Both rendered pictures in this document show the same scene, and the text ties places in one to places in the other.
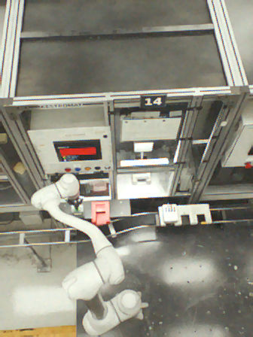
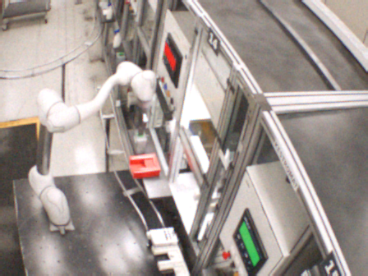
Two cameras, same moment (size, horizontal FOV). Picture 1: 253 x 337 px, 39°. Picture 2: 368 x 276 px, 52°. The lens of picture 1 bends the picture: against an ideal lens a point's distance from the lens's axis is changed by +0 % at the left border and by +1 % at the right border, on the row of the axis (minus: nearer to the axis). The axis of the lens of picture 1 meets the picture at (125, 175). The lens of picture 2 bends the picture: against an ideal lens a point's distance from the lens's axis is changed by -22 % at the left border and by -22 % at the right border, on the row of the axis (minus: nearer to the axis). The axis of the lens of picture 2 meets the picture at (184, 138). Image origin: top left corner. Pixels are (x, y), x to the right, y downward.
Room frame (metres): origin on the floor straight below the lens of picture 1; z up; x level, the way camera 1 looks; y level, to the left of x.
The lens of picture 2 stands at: (0.47, -1.56, 2.96)
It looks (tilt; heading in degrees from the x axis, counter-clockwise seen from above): 44 degrees down; 69
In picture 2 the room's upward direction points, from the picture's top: 11 degrees clockwise
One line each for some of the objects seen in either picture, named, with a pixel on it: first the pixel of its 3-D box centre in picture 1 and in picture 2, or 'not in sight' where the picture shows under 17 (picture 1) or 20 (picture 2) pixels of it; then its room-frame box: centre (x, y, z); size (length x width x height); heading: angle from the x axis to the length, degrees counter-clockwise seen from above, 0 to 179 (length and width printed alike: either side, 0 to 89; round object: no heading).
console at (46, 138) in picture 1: (74, 135); (193, 59); (1.16, 0.29, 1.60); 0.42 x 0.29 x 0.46; 93
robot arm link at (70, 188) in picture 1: (67, 185); (144, 83); (0.94, 0.34, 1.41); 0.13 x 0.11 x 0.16; 118
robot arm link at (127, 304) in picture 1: (127, 303); (55, 204); (0.34, -0.01, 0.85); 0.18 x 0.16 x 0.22; 118
